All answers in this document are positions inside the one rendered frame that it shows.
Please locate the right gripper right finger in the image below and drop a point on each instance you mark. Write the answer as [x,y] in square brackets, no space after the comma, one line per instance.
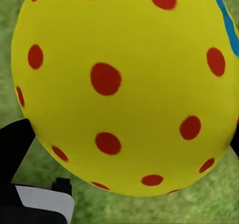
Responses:
[235,142]

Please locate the easter egg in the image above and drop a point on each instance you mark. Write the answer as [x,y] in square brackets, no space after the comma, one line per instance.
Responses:
[136,97]

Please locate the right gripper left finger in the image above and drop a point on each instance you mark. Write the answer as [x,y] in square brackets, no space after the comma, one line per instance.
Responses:
[15,140]

